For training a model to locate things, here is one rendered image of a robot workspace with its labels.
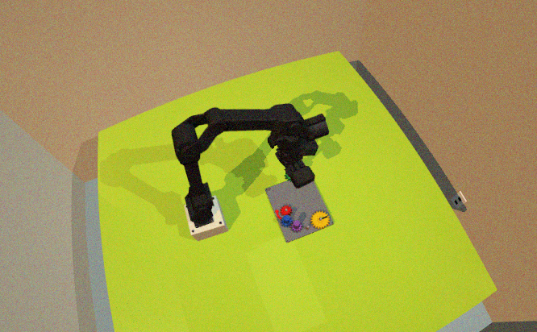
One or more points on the yellow gear with black stripe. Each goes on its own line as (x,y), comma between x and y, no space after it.
(320,224)

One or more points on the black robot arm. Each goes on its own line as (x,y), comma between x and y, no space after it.
(287,127)

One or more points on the purple gear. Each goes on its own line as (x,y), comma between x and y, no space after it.
(297,226)

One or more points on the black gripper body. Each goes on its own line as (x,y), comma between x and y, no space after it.
(301,174)

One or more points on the red gear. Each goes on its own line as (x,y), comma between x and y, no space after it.
(289,212)

